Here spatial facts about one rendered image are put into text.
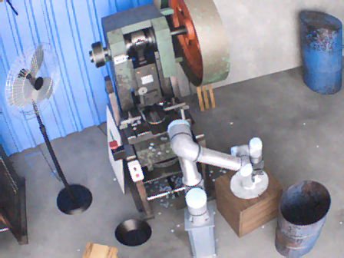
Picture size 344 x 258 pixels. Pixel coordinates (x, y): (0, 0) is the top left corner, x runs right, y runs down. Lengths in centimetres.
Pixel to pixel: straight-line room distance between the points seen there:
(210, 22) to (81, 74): 192
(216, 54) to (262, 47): 214
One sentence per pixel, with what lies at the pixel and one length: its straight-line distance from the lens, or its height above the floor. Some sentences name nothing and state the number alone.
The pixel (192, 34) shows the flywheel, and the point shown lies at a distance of 265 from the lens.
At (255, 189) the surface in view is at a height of 36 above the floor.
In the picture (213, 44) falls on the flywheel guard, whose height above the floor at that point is 137.
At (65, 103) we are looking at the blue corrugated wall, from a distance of 406.
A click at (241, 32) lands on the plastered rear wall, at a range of 428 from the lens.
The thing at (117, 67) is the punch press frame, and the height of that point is 124.
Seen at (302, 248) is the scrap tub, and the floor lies 14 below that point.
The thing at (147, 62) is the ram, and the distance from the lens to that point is 268.
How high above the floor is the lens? 244
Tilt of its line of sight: 38 degrees down
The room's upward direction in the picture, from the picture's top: 11 degrees counter-clockwise
